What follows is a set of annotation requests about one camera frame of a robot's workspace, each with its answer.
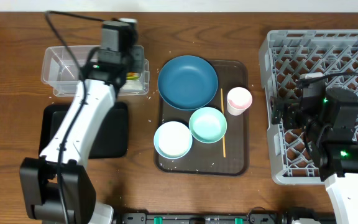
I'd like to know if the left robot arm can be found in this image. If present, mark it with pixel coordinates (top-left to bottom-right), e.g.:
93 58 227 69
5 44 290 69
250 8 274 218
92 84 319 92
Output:
19 18 144 223

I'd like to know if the wooden chopstick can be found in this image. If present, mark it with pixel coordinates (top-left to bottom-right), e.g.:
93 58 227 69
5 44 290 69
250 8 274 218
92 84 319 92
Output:
220 88 226 158

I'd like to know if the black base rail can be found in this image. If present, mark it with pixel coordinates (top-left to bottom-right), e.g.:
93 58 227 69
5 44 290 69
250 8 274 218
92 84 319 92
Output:
41 212 338 224

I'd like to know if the dark blue plate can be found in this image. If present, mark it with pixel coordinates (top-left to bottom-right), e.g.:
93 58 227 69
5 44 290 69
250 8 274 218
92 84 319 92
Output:
157 55 219 111

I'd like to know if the black plastic tray bin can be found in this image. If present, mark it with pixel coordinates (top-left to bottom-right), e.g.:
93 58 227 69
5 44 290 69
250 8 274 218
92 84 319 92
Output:
39 102 129 159

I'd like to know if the brown serving tray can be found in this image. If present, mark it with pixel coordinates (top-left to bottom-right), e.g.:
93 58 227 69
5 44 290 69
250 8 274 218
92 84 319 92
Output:
154 60 249 176

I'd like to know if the pink white cup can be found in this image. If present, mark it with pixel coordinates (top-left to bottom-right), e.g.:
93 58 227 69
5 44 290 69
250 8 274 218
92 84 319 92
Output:
226 87 252 116

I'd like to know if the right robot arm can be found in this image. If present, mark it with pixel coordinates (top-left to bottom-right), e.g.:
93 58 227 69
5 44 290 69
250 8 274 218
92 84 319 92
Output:
269 79 358 223

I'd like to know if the clear plastic bin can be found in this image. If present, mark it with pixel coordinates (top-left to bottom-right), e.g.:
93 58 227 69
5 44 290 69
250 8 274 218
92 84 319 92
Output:
41 46 150 97

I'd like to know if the light blue rice bowl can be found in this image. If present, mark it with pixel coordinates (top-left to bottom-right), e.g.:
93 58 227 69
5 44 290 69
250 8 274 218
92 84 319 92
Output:
154 121 193 160

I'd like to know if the grey dishwasher rack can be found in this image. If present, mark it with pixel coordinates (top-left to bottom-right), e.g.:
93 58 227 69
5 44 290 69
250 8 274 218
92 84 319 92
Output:
259 29 358 185

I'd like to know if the yellow green snack wrapper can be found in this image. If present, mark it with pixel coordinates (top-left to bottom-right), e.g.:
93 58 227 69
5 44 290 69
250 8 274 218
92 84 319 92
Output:
126 72 141 80

